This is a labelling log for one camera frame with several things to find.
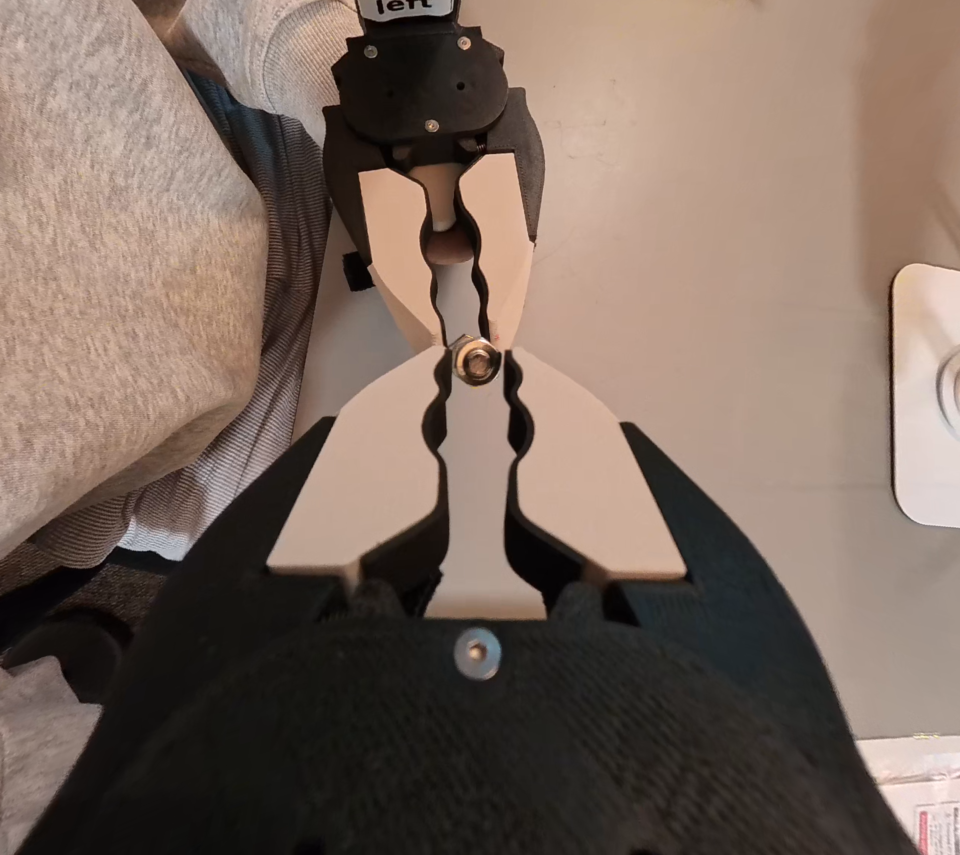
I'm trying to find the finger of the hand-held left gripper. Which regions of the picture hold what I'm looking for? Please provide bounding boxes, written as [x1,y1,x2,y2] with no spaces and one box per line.
[453,152,535,346]
[358,166,451,350]

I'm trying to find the black chair armrest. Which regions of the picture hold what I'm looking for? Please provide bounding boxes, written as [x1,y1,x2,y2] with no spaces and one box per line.
[0,607,127,705]

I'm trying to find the white document stand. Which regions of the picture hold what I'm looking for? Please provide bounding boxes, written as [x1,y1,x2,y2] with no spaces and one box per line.
[891,262,960,530]

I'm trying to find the person's grey sweater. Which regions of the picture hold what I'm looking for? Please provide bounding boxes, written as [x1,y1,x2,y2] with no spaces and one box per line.
[0,0,273,855]

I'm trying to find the laminated paper sheet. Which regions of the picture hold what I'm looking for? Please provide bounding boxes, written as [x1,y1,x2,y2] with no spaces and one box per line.
[855,735,960,855]

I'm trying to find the person's left hand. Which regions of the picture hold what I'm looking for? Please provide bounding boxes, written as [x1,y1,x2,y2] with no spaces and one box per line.
[426,228,472,268]

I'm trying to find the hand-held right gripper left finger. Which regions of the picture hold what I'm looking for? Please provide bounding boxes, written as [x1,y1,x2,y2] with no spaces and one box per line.
[266,347,454,616]

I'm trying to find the grey desk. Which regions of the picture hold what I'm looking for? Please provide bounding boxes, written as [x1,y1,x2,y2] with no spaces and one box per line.
[288,0,960,744]

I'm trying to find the steel hex nut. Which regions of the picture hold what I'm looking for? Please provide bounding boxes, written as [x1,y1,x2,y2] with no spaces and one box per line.
[447,333,502,387]

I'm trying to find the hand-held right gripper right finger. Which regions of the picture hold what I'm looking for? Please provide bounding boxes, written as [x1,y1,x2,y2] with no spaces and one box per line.
[504,347,687,616]

